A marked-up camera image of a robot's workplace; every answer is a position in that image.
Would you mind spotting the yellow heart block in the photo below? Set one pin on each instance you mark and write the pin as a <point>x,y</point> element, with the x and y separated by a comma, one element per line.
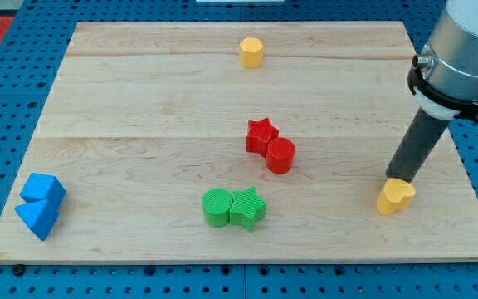
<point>395,195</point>

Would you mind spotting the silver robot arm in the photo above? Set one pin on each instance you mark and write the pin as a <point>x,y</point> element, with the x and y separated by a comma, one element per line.
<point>444,75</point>

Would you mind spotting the green star block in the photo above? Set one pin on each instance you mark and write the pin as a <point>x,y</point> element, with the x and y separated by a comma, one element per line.
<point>247,208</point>

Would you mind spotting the green cylinder block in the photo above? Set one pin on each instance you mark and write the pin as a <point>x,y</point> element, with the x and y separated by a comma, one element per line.
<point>216,204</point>

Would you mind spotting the blue cube block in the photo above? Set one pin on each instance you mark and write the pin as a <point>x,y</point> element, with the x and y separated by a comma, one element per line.
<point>40,187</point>

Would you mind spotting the light wooden board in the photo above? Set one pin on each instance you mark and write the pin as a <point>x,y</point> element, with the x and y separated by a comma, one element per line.
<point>144,118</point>

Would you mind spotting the blue triangle block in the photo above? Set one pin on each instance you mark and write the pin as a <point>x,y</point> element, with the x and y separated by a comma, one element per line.
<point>39,217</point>

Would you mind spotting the red star block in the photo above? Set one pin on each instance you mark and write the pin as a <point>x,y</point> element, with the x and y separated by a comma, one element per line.
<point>259,134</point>

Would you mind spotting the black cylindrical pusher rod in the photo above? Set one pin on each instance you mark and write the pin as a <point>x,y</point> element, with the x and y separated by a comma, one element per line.
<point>418,142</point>

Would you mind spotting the yellow hexagon block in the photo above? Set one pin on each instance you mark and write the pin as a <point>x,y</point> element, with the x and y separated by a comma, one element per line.
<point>251,52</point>

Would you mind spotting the red cylinder block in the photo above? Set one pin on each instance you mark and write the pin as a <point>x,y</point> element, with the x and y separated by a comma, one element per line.
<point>280,155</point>

